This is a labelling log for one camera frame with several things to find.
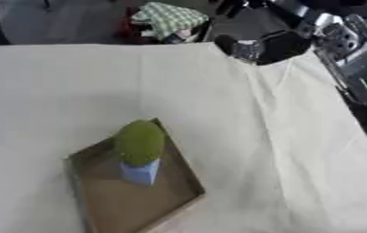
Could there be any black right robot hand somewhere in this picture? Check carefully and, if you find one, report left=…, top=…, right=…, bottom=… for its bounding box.
left=213, top=29, right=314, bottom=66

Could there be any tan cardboard box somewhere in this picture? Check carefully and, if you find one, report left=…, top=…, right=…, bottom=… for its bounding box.
left=63, top=117, right=209, bottom=233

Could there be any chair with checked cloth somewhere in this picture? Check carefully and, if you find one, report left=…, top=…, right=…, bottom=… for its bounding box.
left=113, top=1, right=217, bottom=45

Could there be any blue block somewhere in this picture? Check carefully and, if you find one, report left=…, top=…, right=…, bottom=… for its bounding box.
left=117, top=157, right=163, bottom=187

